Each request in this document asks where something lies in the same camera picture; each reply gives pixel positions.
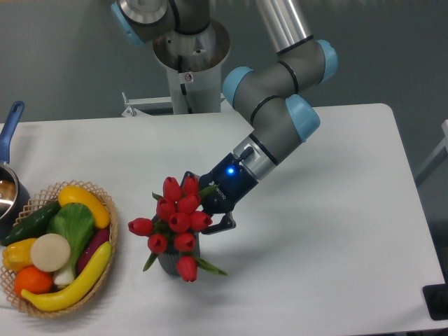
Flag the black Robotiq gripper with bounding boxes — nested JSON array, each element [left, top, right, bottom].
[[183, 153, 258, 235]]

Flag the red tulip bouquet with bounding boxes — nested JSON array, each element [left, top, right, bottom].
[[128, 176, 227, 282]]

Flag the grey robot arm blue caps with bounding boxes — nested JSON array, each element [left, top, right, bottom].
[[111, 1, 338, 235]]

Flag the dark grey ribbed vase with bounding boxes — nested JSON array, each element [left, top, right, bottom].
[[152, 216, 181, 277]]

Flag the purple eggplant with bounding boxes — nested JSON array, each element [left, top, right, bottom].
[[76, 228, 109, 274]]

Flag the green bok choy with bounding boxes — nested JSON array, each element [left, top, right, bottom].
[[47, 203, 95, 289]]

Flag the yellow squash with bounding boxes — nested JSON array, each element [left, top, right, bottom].
[[58, 185, 110, 229]]

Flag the beige round disc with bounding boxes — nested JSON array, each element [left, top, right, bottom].
[[30, 233, 71, 272]]

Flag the dark green cucumber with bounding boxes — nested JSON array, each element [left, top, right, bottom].
[[1, 201, 61, 246]]

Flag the yellow banana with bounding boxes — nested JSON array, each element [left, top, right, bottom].
[[21, 241, 112, 312]]

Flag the orange fruit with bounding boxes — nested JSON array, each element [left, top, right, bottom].
[[14, 266, 53, 298]]

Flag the yellow bell pepper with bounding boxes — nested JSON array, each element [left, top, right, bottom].
[[2, 238, 37, 273]]

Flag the woven wicker basket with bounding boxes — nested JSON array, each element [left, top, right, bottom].
[[1, 181, 118, 319]]

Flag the black device at table edge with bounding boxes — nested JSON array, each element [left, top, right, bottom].
[[423, 283, 447, 321]]

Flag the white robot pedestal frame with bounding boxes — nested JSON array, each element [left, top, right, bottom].
[[121, 60, 224, 117]]

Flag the blue handled saucepan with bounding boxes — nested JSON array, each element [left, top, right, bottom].
[[1, 101, 29, 239]]

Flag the white frame at right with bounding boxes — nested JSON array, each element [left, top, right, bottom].
[[414, 120, 447, 187]]

